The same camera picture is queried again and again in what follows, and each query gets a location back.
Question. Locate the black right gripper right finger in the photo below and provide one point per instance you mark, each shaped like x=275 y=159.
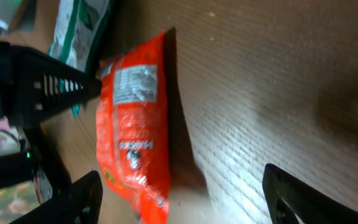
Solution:
x=290 y=200

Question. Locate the red snack bag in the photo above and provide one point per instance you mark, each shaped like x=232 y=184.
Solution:
x=132 y=129

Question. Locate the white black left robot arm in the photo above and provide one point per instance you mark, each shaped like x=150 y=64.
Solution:
x=34 y=156

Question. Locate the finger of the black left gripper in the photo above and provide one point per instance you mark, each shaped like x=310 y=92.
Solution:
x=44 y=86

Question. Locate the green white packet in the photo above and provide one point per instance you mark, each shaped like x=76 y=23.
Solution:
x=79 y=28

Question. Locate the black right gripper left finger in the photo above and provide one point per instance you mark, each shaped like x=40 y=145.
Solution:
x=80 y=203

